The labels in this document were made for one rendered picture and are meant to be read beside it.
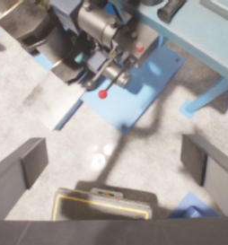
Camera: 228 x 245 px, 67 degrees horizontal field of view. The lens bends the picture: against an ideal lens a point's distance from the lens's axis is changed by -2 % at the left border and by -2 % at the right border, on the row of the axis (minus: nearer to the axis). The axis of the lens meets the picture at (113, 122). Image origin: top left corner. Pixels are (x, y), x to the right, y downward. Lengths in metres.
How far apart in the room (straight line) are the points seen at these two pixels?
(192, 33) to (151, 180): 1.23
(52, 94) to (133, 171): 0.98
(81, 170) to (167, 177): 0.76
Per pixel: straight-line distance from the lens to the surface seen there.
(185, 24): 0.65
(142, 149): 1.57
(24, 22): 0.86
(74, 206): 1.39
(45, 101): 1.67
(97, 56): 1.18
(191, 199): 1.67
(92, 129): 1.62
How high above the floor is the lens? 1.57
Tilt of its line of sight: 79 degrees down
